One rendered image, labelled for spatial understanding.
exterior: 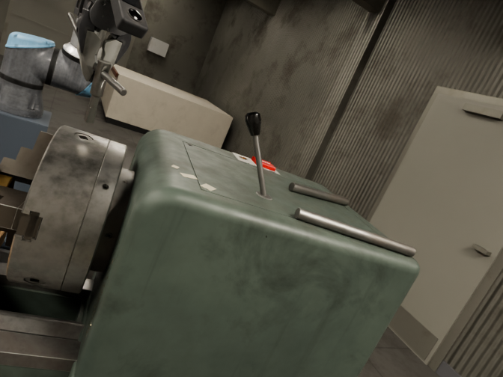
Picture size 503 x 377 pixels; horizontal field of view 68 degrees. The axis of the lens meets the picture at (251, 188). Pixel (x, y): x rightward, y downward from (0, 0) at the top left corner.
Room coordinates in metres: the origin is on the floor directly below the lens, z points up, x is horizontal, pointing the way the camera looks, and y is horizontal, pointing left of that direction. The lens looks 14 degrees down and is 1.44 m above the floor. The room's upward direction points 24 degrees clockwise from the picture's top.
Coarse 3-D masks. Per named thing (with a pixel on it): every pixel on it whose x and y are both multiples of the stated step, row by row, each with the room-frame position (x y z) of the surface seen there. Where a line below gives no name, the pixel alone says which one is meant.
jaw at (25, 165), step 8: (40, 136) 0.71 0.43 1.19; (48, 136) 0.72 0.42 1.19; (40, 144) 0.70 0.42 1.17; (48, 144) 0.71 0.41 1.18; (24, 152) 0.68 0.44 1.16; (32, 152) 0.69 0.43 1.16; (40, 152) 0.70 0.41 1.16; (8, 160) 0.66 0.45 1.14; (16, 160) 0.67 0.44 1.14; (24, 160) 0.67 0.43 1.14; (32, 160) 0.68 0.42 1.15; (40, 160) 0.69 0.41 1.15; (0, 168) 0.65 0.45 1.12; (8, 168) 0.65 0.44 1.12; (16, 168) 0.66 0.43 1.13; (24, 168) 0.67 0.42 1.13; (32, 168) 0.67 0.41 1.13; (16, 176) 0.65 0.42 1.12; (24, 176) 0.66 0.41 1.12; (32, 176) 0.67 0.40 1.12
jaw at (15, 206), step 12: (0, 192) 0.58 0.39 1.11; (12, 192) 0.60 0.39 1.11; (24, 192) 0.63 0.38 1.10; (0, 204) 0.53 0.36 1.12; (12, 204) 0.55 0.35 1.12; (0, 216) 0.53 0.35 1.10; (12, 216) 0.54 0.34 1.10; (24, 216) 0.53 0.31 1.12; (36, 216) 0.54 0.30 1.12; (12, 228) 0.54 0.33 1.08; (24, 228) 0.53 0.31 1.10; (36, 228) 0.54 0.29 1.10
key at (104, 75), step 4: (68, 16) 0.79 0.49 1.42; (72, 16) 0.79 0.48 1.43; (72, 20) 0.78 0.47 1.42; (72, 24) 0.77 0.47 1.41; (96, 64) 0.67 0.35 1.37; (104, 72) 0.64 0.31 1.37; (104, 76) 0.63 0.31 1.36; (108, 76) 0.63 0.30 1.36; (108, 80) 0.62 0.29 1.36; (112, 80) 0.62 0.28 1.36; (112, 84) 0.61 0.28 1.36; (116, 84) 0.60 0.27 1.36; (116, 88) 0.60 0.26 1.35; (120, 88) 0.59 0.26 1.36; (124, 88) 0.59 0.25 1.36; (120, 92) 0.59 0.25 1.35; (124, 92) 0.59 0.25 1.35
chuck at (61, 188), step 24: (72, 144) 0.63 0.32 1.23; (96, 144) 0.66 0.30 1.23; (48, 168) 0.57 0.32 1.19; (72, 168) 0.59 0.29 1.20; (96, 168) 0.61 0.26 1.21; (48, 192) 0.55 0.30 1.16; (72, 192) 0.57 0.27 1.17; (48, 216) 0.54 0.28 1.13; (72, 216) 0.56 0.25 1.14; (24, 240) 0.53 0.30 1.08; (48, 240) 0.54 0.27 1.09; (72, 240) 0.55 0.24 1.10; (24, 264) 0.54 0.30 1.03; (48, 264) 0.55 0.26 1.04; (48, 288) 0.60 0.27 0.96
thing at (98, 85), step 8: (104, 64) 0.65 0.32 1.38; (96, 72) 0.65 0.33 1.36; (96, 80) 0.65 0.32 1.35; (104, 80) 0.65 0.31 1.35; (96, 88) 0.65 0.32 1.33; (104, 88) 0.66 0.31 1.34; (96, 96) 0.65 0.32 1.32; (96, 104) 0.66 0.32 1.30; (88, 112) 0.65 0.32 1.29; (96, 112) 0.66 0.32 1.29; (88, 120) 0.66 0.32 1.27
